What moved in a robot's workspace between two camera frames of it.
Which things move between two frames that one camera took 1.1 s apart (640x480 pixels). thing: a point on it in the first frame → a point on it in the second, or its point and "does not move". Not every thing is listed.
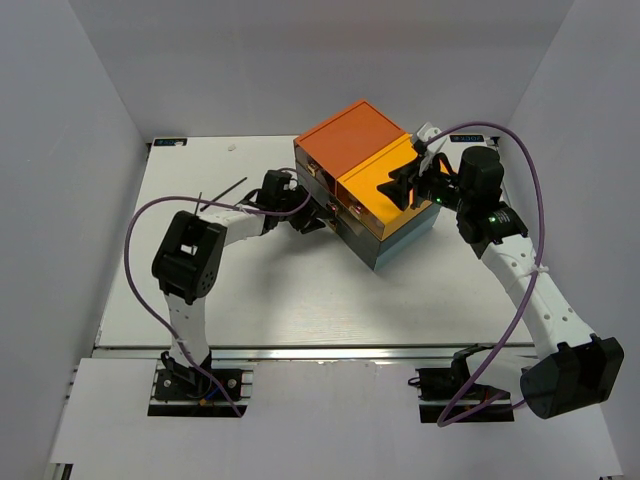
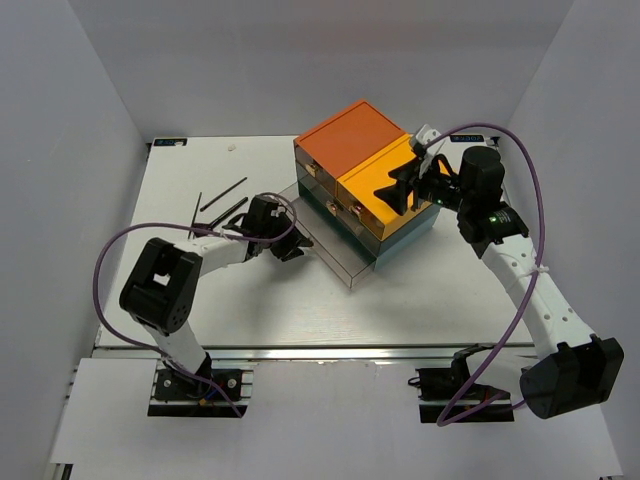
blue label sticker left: x=170 y=142 does not move
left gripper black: x=310 y=212 → x=289 y=250
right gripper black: x=398 y=190 does not move
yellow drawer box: x=357 y=190 does not move
